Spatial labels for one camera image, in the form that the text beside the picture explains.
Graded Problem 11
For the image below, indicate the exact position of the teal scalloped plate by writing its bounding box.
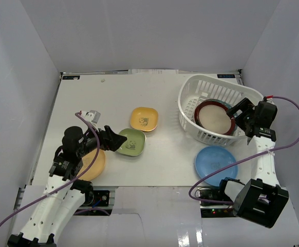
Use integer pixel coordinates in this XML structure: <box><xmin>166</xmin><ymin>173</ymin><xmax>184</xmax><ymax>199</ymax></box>
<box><xmin>204</xmin><ymin>99</ymin><xmax>232</xmax><ymax>109</ymax></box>

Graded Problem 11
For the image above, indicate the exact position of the dark red rimmed round plate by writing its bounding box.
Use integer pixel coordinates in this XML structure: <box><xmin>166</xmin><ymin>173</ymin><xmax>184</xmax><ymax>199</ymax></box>
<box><xmin>194</xmin><ymin>101</ymin><xmax>236</xmax><ymax>135</ymax></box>

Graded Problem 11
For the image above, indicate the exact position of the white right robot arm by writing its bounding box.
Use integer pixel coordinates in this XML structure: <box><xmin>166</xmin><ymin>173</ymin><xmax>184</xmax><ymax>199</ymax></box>
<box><xmin>217</xmin><ymin>98</ymin><xmax>289</xmax><ymax>228</ymax></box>

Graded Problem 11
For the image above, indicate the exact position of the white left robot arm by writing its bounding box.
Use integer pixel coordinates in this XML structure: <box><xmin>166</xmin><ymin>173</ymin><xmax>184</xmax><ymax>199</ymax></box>
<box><xmin>7</xmin><ymin>126</ymin><xmax>127</xmax><ymax>246</ymax></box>

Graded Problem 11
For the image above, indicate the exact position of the white plastic dish bin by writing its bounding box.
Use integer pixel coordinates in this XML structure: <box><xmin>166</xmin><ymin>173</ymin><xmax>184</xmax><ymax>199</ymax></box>
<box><xmin>177</xmin><ymin>74</ymin><xmax>263</xmax><ymax>147</ymax></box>

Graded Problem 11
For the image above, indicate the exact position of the green square panda dish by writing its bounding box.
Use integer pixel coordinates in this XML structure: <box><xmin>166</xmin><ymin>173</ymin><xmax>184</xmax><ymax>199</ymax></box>
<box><xmin>117</xmin><ymin>128</ymin><xmax>146</xmax><ymax>157</ymax></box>

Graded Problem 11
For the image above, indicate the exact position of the yellow round plate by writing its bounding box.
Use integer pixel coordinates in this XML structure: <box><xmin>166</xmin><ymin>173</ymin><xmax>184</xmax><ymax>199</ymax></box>
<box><xmin>77</xmin><ymin>149</ymin><xmax>106</xmax><ymax>181</ymax></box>

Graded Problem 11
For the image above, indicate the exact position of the yellow square panda dish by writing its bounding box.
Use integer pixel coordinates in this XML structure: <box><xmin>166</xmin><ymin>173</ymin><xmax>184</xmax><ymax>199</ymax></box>
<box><xmin>130</xmin><ymin>107</ymin><xmax>159</xmax><ymax>132</ymax></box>

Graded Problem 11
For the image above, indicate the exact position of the light blue round plate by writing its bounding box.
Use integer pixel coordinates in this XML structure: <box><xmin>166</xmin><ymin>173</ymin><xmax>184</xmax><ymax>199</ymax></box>
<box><xmin>195</xmin><ymin>146</ymin><xmax>238</xmax><ymax>187</ymax></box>

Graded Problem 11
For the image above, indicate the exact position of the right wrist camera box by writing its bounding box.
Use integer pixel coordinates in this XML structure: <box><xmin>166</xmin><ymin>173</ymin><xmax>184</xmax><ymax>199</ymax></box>
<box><xmin>263</xmin><ymin>95</ymin><xmax>274</xmax><ymax>104</ymax></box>

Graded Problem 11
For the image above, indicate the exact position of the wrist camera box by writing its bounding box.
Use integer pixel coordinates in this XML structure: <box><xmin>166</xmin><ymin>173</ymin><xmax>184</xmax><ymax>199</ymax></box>
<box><xmin>76</xmin><ymin>110</ymin><xmax>101</xmax><ymax>129</ymax></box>
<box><xmin>263</xmin><ymin>95</ymin><xmax>274</xmax><ymax>104</ymax></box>

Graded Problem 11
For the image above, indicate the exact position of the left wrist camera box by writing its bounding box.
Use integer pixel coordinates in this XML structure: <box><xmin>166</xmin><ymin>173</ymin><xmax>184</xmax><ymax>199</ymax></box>
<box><xmin>76</xmin><ymin>110</ymin><xmax>101</xmax><ymax>129</ymax></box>

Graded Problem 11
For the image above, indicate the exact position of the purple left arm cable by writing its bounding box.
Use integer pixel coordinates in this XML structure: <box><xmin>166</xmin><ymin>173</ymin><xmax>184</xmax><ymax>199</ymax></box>
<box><xmin>0</xmin><ymin>111</ymin><xmax>111</xmax><ymax>247</ymax></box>

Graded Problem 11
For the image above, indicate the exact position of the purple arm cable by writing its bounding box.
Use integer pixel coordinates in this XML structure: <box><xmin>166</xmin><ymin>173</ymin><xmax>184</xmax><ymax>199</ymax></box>
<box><xmin>0</xmin><ymin>111</ymin><xmax>111</xmax><ymax>247</ymax></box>
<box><xmin>189</xmin><ymin>95</ymin><xmax>299</xmax><ymax>205</ymax></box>

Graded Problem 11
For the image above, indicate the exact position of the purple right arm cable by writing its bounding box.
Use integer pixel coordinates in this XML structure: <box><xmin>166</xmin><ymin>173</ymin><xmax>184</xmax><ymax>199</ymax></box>
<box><xmin>189</xmin><ymin>95</ymin><xmax>299</xmax><ymax>205</ymax></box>

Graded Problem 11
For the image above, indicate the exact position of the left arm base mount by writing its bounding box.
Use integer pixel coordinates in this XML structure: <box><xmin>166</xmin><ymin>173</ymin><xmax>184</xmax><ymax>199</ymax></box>
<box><xmin>74</xmin><ymin>190</ymin><xmax>112</xmax><ymax>216</ymax></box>

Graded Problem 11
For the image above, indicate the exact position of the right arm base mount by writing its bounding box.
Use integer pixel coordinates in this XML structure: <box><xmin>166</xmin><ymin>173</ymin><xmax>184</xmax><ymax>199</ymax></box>
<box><xmin>195</xmin><ymin>189</ymin><xmax>239</xmax><ymax>218</ymax></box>

